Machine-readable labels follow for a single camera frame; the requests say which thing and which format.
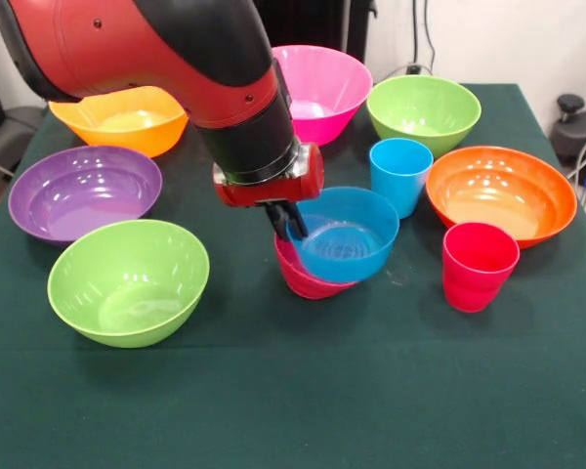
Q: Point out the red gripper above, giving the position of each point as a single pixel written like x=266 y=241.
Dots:
x=273 y=193

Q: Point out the small blue plastic bowl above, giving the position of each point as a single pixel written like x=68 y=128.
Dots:
x=344 y=244

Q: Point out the blue plastic cup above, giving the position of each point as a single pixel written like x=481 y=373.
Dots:
x=400 y=171

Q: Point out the light green plastic bowl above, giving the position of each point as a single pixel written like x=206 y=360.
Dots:
x=425 y=112
x=127 y=278

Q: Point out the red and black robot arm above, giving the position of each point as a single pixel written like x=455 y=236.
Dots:
x=127 y=49

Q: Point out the small red plastic bowl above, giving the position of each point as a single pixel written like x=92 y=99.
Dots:
x=312 y=288

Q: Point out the large pink plastic bowl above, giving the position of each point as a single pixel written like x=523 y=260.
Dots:
x=332 y=83

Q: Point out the dark green table cloth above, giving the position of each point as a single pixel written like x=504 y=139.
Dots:
x=293 y=391

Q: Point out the large yellow-orange plastic bowl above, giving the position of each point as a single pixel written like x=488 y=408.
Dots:
x=127 y=132

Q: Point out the red plastic cup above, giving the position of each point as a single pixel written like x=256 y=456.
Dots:
x=473 y=283

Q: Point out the shallow purple plastic bowl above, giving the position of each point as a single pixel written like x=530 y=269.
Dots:
x=83 y=190

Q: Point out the shallow orange plastic bowl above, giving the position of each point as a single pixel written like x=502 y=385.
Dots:
x=498 y=195

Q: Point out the black floor stand base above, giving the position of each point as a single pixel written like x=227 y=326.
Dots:
x=576 y=132

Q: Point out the black wall plug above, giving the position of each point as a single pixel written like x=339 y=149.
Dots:
x=413 y=69

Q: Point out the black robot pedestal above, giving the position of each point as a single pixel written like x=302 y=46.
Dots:
x=322 y=22

